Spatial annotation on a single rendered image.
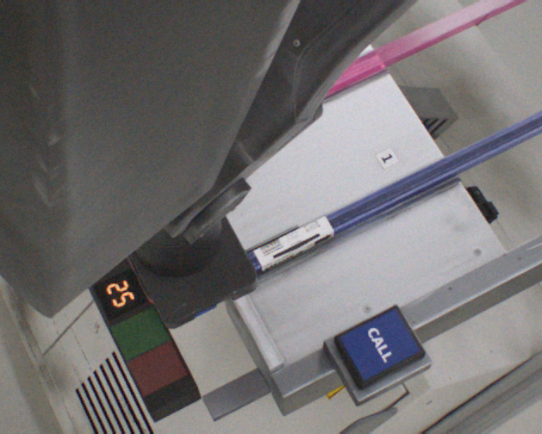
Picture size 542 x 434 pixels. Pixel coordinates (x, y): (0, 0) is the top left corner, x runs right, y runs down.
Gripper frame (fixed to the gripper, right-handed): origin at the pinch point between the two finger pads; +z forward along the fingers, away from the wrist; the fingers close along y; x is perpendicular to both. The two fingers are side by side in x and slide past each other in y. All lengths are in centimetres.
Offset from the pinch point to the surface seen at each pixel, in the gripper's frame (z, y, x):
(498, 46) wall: 171, 83, -113
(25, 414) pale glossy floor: 76, 21, 24
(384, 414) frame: 1.7, -14.4, -7.8
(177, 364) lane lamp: 3.8, -3.9, 3.4
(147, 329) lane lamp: 3.8, -0.4, 4.2
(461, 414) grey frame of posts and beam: 53, -11, -25
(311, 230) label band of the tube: 1.5, 0.1, -9.8
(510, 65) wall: 171, 76, -113
